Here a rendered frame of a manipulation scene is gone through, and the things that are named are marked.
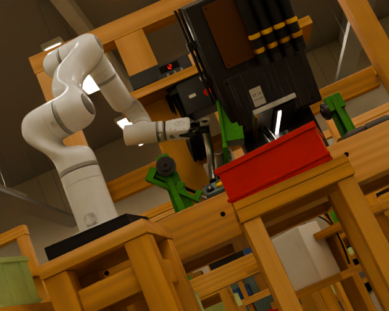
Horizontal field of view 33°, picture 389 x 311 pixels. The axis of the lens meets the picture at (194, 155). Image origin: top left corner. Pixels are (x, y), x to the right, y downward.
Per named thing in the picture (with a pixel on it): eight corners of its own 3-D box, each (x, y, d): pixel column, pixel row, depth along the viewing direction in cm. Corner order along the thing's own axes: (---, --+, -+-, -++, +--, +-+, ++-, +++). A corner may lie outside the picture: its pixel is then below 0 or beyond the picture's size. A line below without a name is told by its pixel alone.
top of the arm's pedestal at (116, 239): (147, 231, 171) (142, 217, 172) (40, 281, 174) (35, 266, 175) (173, 239, 202) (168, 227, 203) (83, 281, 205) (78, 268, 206)
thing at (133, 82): (165, 76, 282) (159, 63, 284) (133, 91, 282) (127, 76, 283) (167, 82, 289) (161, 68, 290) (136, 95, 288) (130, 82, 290)
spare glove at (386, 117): (394, 124, 227) (391, 118, 228) (401, 115, 217) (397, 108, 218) (342, 147, 227) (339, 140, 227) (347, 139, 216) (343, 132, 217)
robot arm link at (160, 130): (155, 128, 252) (163, 128, 251) (155, 117, 259) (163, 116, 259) (158, 147, 256) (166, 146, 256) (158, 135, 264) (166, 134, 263)
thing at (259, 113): (298, 99, 225) (294, 92, 225) (255, 118, 224) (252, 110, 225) (291, 129, 262) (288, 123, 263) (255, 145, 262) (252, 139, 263)
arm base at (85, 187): (120, 217, 180) (97, 156, 183) (60, 243, 183) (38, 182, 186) (139, 218, 198) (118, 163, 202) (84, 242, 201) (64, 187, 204)
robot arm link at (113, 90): (99, 73, 259) (139, 134, 271) (94, 87, 244) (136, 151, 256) (118, 63, 257) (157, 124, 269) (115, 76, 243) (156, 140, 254)
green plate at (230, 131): (246, 150, 240) (237, 96, 245) (224, 153, 240) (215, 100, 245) (247, 157, 252) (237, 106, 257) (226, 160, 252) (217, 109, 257)
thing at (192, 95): (225, 98, 273) (210, 68, 277) (188, 115, 273) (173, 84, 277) (226, 107, 285) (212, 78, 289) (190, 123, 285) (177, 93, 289)
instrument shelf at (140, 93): (313, 22, 277) (309, 14, 278) (118, 107, 275) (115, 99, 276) (308, 45, 301) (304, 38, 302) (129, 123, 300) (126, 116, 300)
